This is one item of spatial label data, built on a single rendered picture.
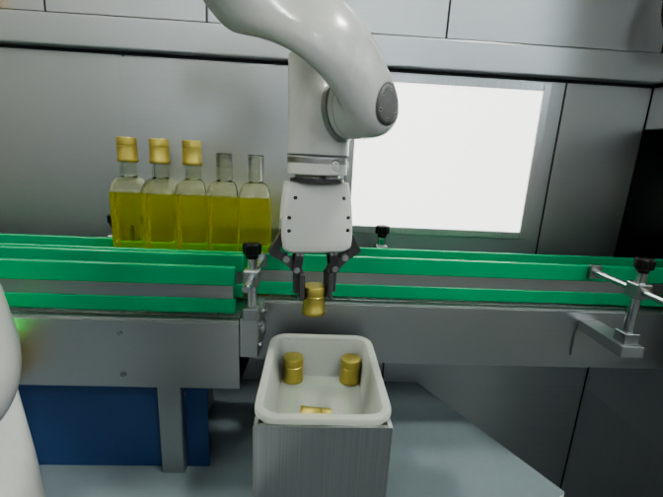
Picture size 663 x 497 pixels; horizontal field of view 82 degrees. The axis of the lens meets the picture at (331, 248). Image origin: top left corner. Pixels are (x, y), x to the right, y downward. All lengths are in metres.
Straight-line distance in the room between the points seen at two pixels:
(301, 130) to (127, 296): 0.40
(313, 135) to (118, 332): 0.44
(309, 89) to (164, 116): 0.47
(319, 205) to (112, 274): 0.36
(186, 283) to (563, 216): 0.85
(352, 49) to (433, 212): 0.54
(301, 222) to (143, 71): 0.54
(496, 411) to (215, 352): 0.81
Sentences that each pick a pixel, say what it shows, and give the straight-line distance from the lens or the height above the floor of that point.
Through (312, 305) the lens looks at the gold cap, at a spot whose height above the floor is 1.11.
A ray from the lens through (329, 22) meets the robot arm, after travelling 0.44.
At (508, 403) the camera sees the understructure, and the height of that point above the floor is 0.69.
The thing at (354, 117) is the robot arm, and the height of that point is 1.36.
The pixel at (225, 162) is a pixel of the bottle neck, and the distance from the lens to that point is 0.74.
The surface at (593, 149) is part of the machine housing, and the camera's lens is 1.09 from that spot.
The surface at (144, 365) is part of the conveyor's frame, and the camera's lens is 0.73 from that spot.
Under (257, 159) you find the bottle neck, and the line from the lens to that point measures 0.73.
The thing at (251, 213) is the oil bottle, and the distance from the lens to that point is 0.72.
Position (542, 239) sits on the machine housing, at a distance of 1.06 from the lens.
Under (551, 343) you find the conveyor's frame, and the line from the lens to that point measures 0.90.
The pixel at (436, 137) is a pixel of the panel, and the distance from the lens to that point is 0.90.
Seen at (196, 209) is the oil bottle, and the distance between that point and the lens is 0.75.
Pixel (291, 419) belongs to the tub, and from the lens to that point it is 0.50.
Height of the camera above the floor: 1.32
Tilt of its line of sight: 14 degrees down
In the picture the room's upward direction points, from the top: 3 degrees clockwise
